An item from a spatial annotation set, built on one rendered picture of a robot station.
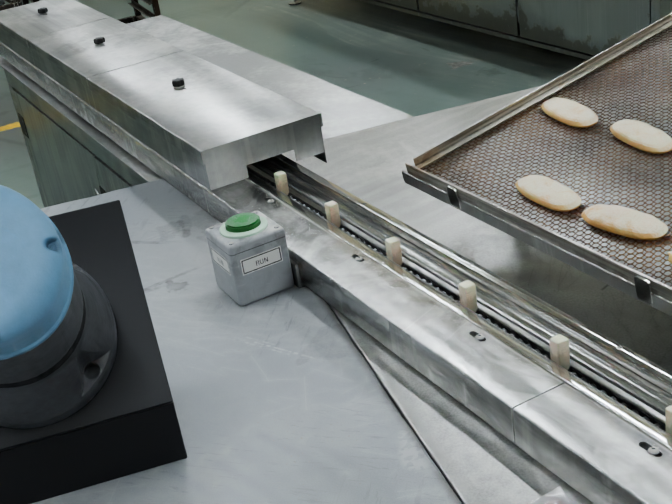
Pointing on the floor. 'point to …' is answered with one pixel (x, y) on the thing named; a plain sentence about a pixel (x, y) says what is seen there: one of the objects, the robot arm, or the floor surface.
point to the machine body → (259, 67)
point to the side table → (256, 385)
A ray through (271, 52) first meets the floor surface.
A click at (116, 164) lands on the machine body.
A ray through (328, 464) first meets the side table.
